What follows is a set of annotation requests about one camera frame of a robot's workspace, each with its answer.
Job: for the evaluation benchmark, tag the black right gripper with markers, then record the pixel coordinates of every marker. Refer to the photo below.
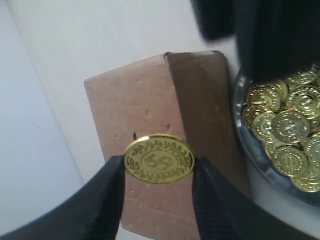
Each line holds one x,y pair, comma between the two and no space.
274,37

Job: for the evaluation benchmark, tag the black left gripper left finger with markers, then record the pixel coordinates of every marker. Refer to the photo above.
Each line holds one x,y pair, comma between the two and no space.
92,213

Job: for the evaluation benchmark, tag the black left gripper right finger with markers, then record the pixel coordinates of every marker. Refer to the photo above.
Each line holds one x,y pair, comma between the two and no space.
222,212

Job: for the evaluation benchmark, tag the gold coin with dollar sign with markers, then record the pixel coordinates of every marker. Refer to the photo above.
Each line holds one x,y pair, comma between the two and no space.
159,158

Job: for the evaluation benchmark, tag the brown cardboard slotted box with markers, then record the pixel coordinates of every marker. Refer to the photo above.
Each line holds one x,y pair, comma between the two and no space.
186,95

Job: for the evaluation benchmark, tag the gold coin rear left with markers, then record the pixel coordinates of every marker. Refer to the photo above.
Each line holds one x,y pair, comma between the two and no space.
268,97

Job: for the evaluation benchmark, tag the round steel plate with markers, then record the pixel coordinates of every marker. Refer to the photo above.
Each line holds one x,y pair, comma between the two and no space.
253,148

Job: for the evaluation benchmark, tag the gold coin right side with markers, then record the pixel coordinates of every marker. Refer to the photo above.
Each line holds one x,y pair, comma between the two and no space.
289,161

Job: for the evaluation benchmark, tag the gold coin centre top pile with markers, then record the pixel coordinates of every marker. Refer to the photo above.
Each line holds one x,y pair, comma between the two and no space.
290,126

